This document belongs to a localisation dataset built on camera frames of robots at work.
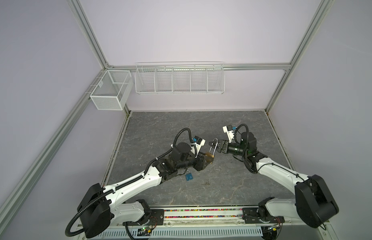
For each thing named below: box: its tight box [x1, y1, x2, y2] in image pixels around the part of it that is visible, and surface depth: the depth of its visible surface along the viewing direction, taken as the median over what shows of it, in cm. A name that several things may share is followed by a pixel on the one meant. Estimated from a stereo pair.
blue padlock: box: [185, 169, 194, 181], surface depth 88 cm
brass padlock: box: [205, 138, 219, 164], surface depth 74 cm
